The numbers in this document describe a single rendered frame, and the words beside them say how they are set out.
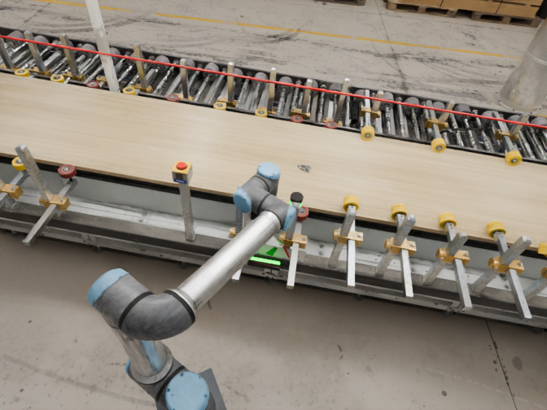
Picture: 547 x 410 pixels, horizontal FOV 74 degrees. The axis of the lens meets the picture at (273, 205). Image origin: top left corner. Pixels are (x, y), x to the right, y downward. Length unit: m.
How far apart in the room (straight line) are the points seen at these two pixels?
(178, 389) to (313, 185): 1.18
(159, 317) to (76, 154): 1.48
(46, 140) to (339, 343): 2.14
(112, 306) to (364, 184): 1.52
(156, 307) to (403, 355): 1.97
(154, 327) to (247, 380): 1.48
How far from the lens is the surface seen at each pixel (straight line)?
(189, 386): 1.50
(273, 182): 1.38
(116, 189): 2.24
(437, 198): 2.23
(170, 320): 0.97
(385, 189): 2.14
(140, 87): 2.85
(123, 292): 1.01
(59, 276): 2.92
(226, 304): 2.57
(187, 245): 1.99
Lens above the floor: 2.31
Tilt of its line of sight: 48 degrees down
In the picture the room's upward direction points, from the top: 8 degrees clockwise
